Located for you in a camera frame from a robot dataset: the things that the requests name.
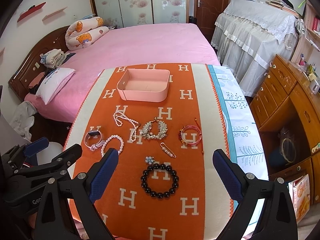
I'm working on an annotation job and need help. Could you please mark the bookshelf with books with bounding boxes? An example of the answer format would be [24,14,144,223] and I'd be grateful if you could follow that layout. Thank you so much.
[291,0,319,67]

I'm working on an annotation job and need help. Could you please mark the wooden desk with drawers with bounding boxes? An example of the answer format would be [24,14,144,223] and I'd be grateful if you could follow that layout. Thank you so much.
[250,55,319,204]

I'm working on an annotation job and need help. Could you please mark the pink jewelry tray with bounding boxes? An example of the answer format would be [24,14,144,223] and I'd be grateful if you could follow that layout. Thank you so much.
[117,68,170,102]

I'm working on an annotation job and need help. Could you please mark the round pearl bracelet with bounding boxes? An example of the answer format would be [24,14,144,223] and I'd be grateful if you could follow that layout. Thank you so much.
[100,134,125,158]

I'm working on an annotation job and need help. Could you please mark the rolled bear pattern quilt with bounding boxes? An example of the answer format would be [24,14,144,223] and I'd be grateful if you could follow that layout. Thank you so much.
[65,17,109,51]

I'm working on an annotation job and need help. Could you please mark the white pillow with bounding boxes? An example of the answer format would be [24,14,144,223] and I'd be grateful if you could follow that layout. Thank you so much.
[36,68,75,105]

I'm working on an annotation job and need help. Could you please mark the orange H pattern blanket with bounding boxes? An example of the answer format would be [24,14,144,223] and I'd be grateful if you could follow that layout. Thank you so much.
[63,63,234,240]

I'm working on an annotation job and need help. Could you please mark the brown wooden door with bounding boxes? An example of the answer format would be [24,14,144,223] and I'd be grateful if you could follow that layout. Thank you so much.
[194,0,230,42]

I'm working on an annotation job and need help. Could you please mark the blue flower brooch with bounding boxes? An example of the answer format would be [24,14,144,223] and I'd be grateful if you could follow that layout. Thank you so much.
[145,156,155,165]

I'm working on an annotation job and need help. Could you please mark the gold pearl safety pin brooch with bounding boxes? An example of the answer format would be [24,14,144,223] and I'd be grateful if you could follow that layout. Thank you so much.
[160,142,176,158]

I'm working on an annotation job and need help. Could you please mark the pink bed sheet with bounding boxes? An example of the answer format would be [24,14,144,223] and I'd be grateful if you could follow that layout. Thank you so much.
[25,23,220,123]

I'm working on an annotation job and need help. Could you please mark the long pearl necklace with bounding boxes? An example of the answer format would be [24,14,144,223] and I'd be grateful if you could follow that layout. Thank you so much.
[112,110,141,143]

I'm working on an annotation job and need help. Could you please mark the pink wall shelf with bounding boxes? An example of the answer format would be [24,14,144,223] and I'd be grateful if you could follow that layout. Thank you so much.
[42,7,67,22]

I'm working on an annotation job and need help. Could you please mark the floral sliding wardrobe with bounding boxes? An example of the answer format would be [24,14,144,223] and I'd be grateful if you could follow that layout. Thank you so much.
[91,0,188,28]

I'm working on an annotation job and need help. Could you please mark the light blue patterned tablecloth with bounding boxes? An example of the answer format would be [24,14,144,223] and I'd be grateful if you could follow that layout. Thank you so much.
[207,64,270,238]

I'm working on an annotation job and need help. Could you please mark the white crumpled clothes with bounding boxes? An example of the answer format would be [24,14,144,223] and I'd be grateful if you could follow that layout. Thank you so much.
[9,101,37,141]

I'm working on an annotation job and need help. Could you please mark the folded beige clothes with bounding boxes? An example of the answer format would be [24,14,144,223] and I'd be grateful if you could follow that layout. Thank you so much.
[40,49,66,69]

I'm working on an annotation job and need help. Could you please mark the black bead bracelet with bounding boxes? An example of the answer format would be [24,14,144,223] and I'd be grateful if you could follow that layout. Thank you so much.
[140,162,180,200]

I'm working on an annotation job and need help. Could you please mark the white lace covered furniture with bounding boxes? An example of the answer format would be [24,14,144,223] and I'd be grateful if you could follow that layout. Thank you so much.
[211,0,298,97]

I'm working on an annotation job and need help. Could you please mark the red string bracelet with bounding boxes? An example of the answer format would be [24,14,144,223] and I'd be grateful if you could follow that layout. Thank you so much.
[178,117,206,155]

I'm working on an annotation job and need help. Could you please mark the dark wooden headboard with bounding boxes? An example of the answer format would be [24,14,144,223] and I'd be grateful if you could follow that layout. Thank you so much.
[8,26,68,101]

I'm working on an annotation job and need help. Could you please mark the red wall shelf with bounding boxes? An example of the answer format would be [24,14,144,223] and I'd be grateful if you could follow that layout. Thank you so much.
[17,2,46,23]

